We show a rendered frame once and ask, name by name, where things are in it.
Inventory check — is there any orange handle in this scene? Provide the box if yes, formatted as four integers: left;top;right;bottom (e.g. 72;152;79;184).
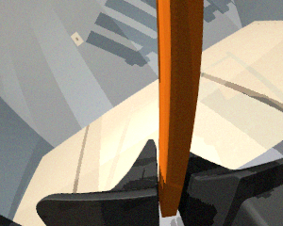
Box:
157;0;205;218

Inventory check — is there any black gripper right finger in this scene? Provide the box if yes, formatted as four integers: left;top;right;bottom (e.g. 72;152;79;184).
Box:
178;153;283;226

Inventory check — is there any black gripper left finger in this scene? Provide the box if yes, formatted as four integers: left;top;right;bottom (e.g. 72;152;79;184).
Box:
36;139;160;226

